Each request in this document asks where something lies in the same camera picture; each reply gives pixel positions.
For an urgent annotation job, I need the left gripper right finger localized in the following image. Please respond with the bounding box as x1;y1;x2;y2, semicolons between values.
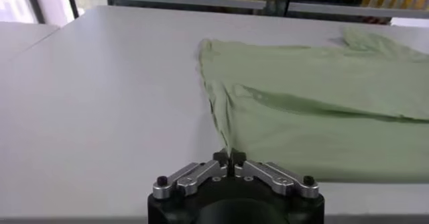
231;148;319;199

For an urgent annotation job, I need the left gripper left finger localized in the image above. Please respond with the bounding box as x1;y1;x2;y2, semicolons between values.
152;148;231;201

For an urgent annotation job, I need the green polo shirt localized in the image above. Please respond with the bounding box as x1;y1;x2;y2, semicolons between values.
196;27;429;183

